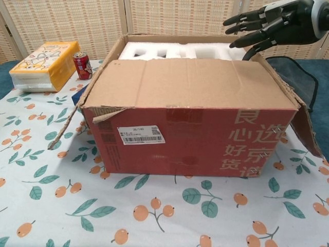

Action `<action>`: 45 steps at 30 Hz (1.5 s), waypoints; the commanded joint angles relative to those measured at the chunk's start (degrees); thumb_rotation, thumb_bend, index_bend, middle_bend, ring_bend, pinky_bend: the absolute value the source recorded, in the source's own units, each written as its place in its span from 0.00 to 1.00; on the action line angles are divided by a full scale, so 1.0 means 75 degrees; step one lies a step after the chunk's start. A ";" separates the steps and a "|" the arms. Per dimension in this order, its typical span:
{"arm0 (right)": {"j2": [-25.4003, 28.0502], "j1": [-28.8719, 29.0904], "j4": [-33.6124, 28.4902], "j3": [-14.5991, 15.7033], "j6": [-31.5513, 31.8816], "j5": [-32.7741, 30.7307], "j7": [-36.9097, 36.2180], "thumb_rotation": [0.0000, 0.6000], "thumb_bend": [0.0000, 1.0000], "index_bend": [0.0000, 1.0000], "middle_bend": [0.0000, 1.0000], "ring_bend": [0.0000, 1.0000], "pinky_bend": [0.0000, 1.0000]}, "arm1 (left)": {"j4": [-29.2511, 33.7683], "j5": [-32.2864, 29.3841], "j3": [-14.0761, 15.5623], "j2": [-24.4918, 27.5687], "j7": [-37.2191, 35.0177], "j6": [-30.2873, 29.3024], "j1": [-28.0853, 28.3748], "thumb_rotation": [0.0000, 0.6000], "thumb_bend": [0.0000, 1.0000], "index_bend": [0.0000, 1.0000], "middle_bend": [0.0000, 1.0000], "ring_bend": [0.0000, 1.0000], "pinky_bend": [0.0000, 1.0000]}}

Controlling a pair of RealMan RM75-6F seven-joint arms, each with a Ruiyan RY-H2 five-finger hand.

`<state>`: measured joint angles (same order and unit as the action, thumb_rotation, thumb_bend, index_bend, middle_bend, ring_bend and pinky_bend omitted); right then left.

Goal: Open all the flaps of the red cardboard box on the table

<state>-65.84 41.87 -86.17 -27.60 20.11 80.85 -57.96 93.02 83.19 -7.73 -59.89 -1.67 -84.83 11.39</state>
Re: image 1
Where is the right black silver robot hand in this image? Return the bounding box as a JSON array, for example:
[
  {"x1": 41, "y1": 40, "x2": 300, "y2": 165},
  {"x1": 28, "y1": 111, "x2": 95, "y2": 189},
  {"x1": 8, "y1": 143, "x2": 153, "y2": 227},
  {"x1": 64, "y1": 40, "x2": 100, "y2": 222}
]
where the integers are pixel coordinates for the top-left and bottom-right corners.
[{"x1": 223, "y1": 0, "x2": 316, "y2": 62}]

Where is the red cardboard shipping box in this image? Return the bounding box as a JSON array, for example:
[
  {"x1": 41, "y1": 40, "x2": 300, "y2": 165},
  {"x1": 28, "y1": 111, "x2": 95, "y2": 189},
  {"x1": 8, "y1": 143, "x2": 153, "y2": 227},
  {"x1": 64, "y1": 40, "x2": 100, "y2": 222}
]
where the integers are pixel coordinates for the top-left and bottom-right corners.
[{"x1": 47, "y1": 32, "x2": 323, "y2": 178}]

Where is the white foam packing insert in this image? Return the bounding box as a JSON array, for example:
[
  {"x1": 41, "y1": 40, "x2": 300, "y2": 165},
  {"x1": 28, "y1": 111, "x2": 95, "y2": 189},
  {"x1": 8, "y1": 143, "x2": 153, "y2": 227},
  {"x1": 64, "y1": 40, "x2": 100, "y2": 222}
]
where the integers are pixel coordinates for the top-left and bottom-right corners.
[{"x1": 118, "y1": 41, "x2": 246, "y2": 61}]

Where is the grey cloth with black trim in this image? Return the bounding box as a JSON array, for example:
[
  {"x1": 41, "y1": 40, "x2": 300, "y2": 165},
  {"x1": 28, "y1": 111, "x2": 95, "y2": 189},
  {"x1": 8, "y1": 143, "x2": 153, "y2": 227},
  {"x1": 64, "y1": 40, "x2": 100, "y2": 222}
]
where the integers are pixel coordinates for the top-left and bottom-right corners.
[{"x1": 266, "y1": 56, "x2": 319, "y2": 113}]

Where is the woven bamboo folding screen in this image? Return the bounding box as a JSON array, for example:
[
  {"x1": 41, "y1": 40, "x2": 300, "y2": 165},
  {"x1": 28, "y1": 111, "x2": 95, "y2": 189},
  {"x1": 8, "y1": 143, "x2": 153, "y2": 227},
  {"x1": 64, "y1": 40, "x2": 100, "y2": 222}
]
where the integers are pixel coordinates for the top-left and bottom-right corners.
[{"x1": 0, "y1": 0, "x2": 329, "y2": 65}]

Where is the red soda can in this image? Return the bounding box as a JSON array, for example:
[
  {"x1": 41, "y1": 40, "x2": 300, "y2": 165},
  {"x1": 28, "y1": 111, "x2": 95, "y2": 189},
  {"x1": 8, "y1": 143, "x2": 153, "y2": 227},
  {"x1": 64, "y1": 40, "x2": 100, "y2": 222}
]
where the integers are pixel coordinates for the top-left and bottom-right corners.
[{"x1": 73, "y1": 51, "x2": 93, "y2": 80}]

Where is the dark blue rectangular case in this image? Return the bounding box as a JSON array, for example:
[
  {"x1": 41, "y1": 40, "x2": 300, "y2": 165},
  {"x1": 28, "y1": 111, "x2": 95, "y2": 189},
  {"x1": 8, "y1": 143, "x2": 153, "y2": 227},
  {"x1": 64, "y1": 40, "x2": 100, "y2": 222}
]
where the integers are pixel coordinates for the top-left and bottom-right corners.
[{"x1": 71, "y1": 89, "x2": 87, "y2": 107}]

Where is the orange corgi tissue pack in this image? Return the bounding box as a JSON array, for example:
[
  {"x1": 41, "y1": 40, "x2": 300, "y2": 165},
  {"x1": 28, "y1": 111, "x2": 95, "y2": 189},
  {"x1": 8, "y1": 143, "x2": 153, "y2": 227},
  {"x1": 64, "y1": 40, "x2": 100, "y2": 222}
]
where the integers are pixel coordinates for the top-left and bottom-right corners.
[{"x1": 9, "y1": 40, "x2": 81, "y2": 93}]

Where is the floral fruit print tablecloth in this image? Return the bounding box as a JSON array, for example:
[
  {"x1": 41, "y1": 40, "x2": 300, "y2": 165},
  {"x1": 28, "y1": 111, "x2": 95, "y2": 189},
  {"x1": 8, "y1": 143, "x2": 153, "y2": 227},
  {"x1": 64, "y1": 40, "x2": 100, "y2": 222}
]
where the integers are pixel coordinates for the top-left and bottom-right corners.
[{"x1": 0, "y1": 59, "x2": 329, "y2": 247}]

